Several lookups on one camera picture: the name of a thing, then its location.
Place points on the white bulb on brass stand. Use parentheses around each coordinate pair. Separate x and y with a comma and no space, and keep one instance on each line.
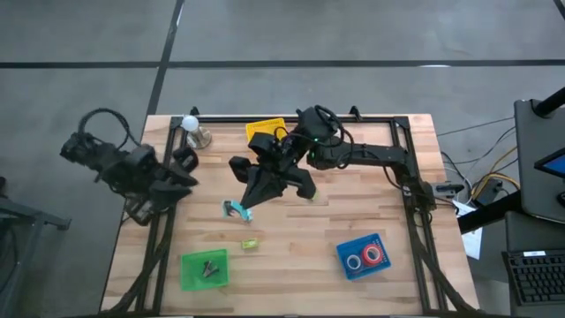
(190,123)

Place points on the white paper sheet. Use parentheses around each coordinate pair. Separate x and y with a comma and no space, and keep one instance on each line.
(472,238)

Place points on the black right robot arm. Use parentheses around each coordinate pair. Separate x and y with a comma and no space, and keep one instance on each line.
(375,154)

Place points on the black table clamp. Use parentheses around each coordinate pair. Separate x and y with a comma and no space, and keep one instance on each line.
(355,114)
(194,110)

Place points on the green plastic basket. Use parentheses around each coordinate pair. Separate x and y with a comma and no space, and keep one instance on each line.
(194,282)

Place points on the yellow plastic basket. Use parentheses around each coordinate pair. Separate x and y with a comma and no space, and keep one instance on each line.
(265,128)

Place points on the black table frame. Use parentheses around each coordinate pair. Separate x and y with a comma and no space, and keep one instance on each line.
(375,119)

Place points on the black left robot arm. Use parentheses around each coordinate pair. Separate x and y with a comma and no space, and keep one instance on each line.
(110,163)

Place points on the teal staple remover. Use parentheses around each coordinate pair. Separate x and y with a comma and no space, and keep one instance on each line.
(236,209)

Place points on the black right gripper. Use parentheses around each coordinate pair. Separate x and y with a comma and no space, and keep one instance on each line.
(278,165)

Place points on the black laptop keyboard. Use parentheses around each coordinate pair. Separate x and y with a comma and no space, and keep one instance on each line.
(538,278)

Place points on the blue plastic basket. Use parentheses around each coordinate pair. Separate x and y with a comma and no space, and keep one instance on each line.
(364,273)

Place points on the teal black mini stapler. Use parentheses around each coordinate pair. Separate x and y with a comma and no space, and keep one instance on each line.
(215,270)

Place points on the grey side desk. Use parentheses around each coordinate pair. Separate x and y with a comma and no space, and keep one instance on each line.
(529,176)

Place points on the blue tape roll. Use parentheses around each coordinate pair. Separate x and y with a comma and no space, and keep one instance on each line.
(353,268)

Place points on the tablet with blue screen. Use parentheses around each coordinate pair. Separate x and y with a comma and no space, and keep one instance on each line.
(554,165)

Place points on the black desk beam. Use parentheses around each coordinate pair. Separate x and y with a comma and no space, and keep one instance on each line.
(490,214)

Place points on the grey metal stand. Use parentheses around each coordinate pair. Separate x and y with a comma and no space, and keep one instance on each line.
(26,216)

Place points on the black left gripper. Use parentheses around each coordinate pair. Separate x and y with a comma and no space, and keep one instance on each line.
(145,176)

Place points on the red tape roll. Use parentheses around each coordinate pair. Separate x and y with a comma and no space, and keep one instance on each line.
(378,252)

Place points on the black pole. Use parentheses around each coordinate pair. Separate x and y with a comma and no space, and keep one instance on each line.
(552,102)

